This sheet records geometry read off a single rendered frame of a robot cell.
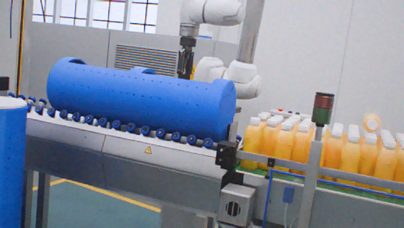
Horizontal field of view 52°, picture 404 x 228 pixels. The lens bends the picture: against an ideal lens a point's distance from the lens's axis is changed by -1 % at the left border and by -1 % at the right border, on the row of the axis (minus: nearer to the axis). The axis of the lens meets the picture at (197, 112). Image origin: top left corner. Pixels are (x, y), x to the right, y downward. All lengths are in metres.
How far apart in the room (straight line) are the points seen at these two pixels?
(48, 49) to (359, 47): 3.09
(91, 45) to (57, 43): 0.45
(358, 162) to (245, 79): 0.89
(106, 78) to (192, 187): 0.63
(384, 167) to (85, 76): 1.33
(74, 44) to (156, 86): 2.51
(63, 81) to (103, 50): 1.99
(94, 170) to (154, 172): 0.34
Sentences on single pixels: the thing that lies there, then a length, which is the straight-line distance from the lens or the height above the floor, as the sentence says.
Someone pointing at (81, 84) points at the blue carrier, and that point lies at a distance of 2.02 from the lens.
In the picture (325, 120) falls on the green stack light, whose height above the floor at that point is 1.17.
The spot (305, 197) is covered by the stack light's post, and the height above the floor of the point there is 0.91.
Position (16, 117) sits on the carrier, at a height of 0.99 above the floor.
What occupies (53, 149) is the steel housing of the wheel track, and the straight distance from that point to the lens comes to 2.18.
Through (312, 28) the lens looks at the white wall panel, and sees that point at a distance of 4.47.
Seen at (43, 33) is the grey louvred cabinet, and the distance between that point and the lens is 4.59.
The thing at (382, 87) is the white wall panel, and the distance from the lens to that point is 4.35.
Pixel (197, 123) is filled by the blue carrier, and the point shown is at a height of 1.04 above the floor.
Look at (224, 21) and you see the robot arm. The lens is 1.81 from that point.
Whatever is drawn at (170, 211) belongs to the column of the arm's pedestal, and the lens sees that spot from 2.53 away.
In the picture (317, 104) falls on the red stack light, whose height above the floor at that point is 1.22.
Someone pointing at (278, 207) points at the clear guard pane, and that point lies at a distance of 1.60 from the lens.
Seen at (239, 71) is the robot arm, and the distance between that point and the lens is 2.30.
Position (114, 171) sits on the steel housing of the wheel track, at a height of 0.74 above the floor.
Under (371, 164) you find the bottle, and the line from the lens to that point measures 1.69.
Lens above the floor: 1.34
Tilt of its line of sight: 8 degrees down
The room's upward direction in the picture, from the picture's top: 7 degrees clockwise
